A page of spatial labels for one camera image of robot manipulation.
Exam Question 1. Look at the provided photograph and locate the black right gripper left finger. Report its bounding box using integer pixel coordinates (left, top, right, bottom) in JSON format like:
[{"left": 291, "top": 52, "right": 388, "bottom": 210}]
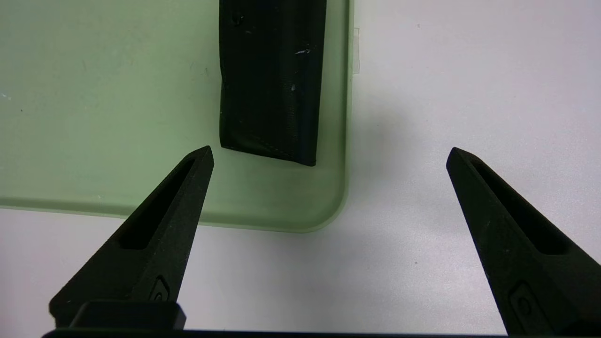
[{"left": 49, "top": 146, "right": 215, "bottom": 331}]

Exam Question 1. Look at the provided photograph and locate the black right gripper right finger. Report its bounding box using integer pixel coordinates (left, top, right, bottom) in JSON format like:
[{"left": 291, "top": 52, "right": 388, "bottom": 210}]
[{"left": 446, "top": 147, "right": 601, "bottom": 335}]

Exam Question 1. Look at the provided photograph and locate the black glasses case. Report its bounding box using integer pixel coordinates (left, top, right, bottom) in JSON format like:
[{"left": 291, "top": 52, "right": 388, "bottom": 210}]
[{"left": 219, "top": 0, "right": 328, "bottom": 167}]

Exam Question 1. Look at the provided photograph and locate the light green plastic tray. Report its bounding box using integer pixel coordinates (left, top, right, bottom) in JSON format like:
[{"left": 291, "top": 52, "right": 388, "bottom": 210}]
[{"left": 0, "top": 0, "right": 354, "bottom": 233}]

